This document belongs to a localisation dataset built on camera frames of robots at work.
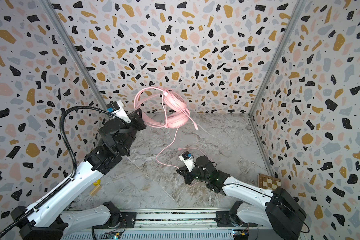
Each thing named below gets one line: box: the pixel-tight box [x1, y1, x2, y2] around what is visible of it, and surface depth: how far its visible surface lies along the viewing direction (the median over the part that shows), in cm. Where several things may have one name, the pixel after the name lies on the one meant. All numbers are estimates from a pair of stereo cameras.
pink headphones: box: [134, 86, 198, 131], surface depth 61 cm
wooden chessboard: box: [259, 173, 282, 191], surface depth 87 cm
